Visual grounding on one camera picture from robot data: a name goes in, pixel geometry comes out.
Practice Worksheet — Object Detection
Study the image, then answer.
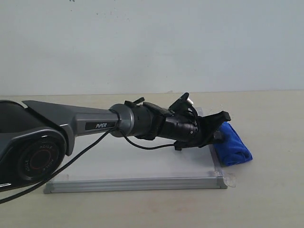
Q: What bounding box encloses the whiteboard with aluminium frame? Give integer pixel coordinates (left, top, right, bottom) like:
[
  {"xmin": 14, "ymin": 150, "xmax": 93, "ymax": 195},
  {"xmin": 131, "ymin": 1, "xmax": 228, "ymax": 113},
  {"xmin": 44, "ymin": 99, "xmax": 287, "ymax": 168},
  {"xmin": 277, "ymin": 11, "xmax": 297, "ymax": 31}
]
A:
[{"xmin": 44, "ymin": 135, "xmax": 228, "ymax": 194}]

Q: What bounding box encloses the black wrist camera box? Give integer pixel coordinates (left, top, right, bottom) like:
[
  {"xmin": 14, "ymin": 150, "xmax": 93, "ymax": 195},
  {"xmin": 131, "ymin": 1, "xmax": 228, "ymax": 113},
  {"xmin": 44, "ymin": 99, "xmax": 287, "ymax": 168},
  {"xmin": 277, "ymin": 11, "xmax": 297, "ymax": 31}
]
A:
[{"xmin": 169, "ymin": 92, "xmax": 193, "ymax": 113}]

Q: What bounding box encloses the blue cloth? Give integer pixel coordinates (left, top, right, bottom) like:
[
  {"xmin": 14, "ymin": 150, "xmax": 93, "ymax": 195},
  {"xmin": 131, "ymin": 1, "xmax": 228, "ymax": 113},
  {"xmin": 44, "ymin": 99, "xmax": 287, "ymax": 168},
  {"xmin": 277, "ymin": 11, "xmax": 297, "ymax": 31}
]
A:
[{"xmin": 213, "ymin": 122, "xmax": 253, "ymax": 166}]

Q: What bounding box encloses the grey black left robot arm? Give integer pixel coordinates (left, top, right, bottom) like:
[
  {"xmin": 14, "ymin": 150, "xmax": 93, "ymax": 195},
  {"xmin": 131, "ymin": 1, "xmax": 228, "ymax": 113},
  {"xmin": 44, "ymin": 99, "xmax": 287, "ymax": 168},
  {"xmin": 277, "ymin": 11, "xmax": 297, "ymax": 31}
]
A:
[{"xmin": 0, "ymin": 99, "xmax": 231, "ymax": 191}]

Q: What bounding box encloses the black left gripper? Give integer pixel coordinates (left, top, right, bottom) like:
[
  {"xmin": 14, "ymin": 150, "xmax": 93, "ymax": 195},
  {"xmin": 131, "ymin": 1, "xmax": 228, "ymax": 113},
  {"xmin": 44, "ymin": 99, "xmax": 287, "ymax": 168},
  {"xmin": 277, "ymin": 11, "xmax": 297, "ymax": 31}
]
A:
[{"xmin": 157, "ymin": 108, "xmax": 231, "ymax": 151}]

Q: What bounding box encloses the clear tape front right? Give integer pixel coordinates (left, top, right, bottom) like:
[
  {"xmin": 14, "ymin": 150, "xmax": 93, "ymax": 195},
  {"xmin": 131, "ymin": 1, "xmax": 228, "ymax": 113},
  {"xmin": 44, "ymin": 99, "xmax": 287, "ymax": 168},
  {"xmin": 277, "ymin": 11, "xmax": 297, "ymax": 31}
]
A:
[{"xmin": 214, "ymin": 171, "xmax": 237, "ymax": 189}]

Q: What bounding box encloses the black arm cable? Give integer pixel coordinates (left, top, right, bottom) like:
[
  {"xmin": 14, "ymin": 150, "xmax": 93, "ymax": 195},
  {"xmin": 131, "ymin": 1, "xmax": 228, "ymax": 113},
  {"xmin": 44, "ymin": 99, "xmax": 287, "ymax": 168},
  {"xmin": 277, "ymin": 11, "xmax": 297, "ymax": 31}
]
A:
[{"xmin": 0, "ymin": 96, "xmax": 202, "ymax": 205}]

